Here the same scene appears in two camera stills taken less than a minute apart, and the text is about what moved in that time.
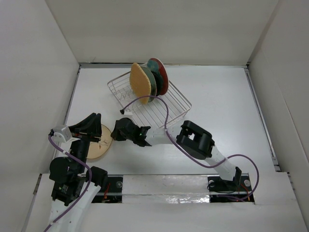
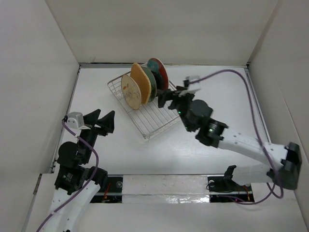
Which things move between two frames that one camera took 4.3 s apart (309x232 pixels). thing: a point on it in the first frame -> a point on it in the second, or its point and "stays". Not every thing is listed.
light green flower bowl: (153, 86) stays
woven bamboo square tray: (140, 82) stays
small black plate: (159, 81) stays
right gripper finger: (118, 135) -> (162, 98)
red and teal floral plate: (156, 65) stays
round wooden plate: (99, 149) -> (131, 91)
